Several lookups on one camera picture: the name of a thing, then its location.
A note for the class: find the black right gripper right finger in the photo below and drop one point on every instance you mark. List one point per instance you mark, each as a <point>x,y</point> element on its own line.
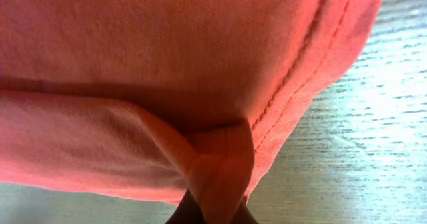
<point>243,215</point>

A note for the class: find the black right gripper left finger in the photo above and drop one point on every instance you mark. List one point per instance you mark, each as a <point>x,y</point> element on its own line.
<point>187,212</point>

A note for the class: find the orange t-shirt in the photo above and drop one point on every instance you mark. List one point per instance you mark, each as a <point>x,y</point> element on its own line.
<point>146,99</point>

